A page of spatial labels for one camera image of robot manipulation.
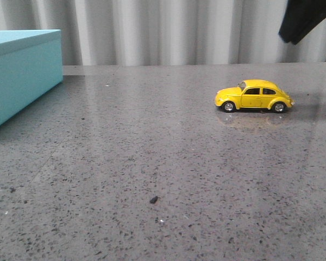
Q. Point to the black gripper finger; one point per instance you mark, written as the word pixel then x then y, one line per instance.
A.
pixel 301 17

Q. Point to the yellow toy beetle car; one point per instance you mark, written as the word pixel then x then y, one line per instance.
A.
pixel 253 94

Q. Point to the light blue plastic box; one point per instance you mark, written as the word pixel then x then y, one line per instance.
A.
pixel 30 65

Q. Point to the grey pleated curtain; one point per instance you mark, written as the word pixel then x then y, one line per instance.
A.
pixel 132 33

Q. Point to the small black debris piece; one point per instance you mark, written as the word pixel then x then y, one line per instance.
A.
pixel 154 200

